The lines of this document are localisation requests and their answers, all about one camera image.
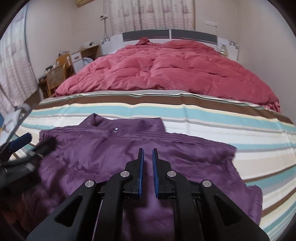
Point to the white and grey headboard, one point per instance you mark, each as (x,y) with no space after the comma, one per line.
(111,44)

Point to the white plastic bag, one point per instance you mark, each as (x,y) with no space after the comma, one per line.
(87,60)

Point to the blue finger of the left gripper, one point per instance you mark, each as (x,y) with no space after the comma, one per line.
(20,142)
(42,149)

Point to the wooden desk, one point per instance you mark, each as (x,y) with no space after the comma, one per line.
(43,86)

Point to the patterned side curtain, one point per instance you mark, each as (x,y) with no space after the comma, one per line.
(18,81)

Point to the red quilted duvet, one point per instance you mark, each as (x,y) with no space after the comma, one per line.
(175,65)

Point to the white deer print pillow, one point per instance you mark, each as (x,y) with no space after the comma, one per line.
(13,120)

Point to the wall power socket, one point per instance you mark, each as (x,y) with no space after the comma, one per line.
(210,23)

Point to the wall air conditioner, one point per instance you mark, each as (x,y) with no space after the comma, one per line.
(83,2)

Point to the purple quilted down jacket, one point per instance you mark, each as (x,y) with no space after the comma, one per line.
(98,148)

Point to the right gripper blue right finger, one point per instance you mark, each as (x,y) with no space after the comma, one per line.
(185,196)

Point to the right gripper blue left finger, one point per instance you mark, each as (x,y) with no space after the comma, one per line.
(124,184)

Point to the glass bedside lamp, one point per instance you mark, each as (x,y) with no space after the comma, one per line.
(223,50)

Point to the patterned window curtain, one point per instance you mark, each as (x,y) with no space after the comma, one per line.
(136,15)

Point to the wooden chair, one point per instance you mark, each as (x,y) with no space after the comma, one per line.
(55,78)

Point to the striped bed sheet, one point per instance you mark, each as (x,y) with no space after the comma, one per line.
(246,150)

